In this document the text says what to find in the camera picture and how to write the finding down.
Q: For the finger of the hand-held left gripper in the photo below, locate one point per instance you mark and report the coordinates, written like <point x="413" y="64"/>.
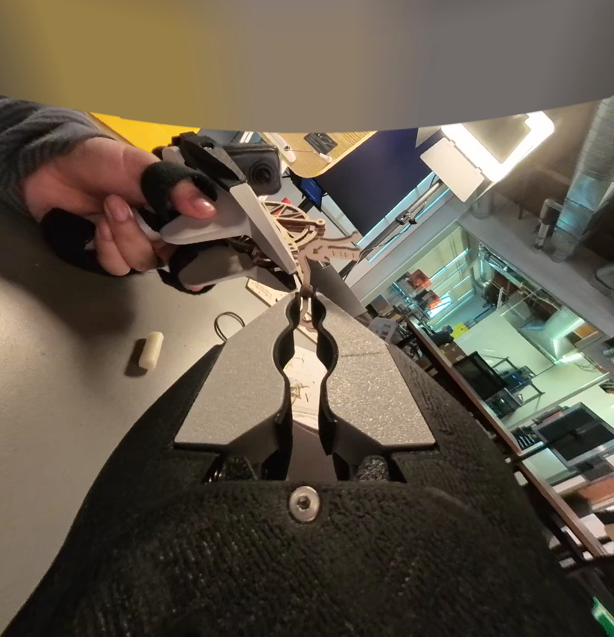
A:
<point x="217" y="263"/>
<point x="237" y="214"/>

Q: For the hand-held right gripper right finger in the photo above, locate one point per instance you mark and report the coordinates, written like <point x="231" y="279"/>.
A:
<point x="376" y="393"/>

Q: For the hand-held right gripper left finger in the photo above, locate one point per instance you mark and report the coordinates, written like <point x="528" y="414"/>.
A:
<point x="237" y="388"/>

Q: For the wooden wheel model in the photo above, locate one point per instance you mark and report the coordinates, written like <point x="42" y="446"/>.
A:
<point x="292" y="224"/>

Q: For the person's left forearm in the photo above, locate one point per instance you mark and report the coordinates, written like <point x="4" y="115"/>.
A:
<point x="33" y="134"/>

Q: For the person's left hand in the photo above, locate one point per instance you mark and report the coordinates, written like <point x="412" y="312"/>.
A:
<point x="88" y="184"/>

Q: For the laser-cut wooden sheet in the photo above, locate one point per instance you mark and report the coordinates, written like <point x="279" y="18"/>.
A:
<point x="267" y="291"/>

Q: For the open instruction booklet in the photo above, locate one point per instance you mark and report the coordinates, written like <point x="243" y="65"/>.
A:
<point x="302" y="371"/>

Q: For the white wax cylinder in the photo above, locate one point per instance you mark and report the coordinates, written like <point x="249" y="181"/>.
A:
<point x="150" y="351"/>

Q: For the black computer monitor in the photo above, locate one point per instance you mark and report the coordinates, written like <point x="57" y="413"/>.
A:
<point x="479" y="375"/>

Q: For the grey computer monitor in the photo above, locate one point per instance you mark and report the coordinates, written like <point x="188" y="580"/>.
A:
<point x="581" y="435"/>

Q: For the white wall light panel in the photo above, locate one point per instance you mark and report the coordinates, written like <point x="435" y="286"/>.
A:
<point x="466" y="154"/>

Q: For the silver ventilation duct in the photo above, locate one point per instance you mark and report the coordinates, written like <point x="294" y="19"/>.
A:
<point x="598" y="169"/>

